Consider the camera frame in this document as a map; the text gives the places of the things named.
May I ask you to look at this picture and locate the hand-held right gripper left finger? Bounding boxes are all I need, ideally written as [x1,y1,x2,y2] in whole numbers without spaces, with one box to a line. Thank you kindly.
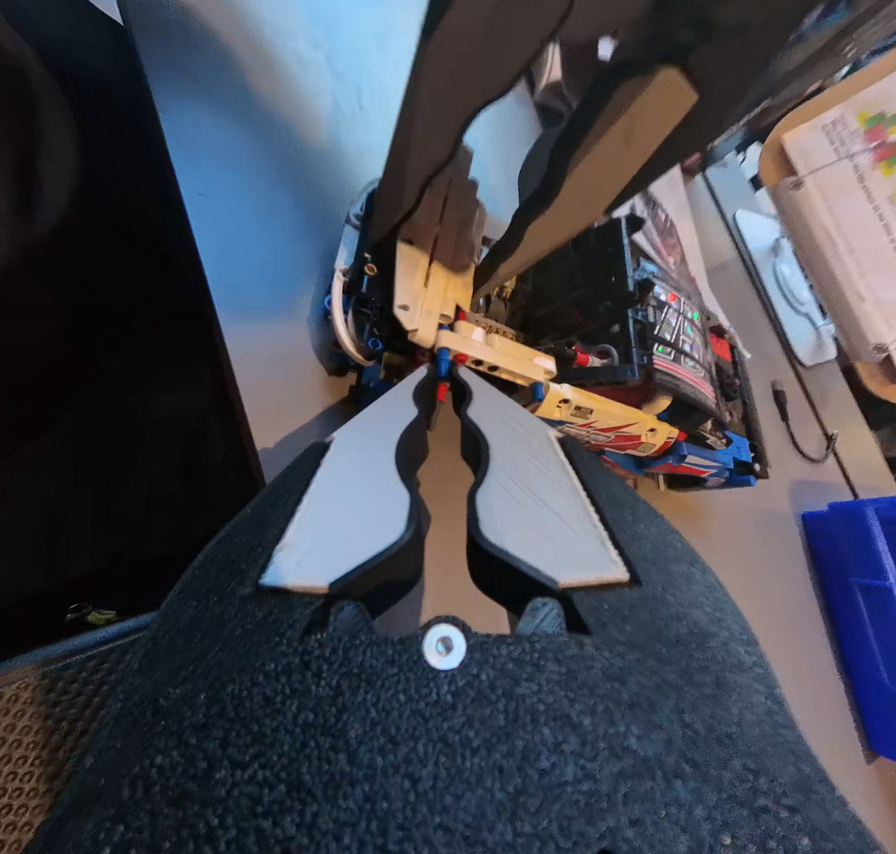
[259,364,433,595]

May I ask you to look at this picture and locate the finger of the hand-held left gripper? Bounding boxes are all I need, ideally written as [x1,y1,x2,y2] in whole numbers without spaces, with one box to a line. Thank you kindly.
[367,0,582,243]
[472,65,702,299]

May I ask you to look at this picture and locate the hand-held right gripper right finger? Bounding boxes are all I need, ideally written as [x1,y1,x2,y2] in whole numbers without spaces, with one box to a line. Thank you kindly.
[451,364,633,589]

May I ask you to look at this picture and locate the toy brick race car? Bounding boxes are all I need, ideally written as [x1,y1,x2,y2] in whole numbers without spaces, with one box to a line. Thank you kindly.
[311,182,771,493]

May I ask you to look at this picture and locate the white toy brick panel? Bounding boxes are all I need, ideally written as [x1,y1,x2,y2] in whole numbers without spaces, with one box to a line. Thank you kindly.
[392,147,487,351]

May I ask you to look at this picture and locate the grey desk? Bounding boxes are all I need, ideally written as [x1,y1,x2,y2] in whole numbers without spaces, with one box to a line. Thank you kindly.
[105,0,896,764]

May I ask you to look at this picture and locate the thick instruction booklet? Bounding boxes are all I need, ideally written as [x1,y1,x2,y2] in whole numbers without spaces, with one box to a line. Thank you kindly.
[609,168,736,337]

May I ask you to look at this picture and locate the printed instruction sheet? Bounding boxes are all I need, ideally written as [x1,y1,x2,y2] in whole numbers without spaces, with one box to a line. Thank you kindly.
[780,74,896,351]

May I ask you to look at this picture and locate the blue storage bin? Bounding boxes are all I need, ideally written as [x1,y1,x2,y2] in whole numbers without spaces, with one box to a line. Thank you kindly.
[801,496,896,764]

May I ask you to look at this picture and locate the black cable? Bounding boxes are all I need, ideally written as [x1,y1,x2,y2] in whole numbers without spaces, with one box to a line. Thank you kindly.
[770,378,841,465]

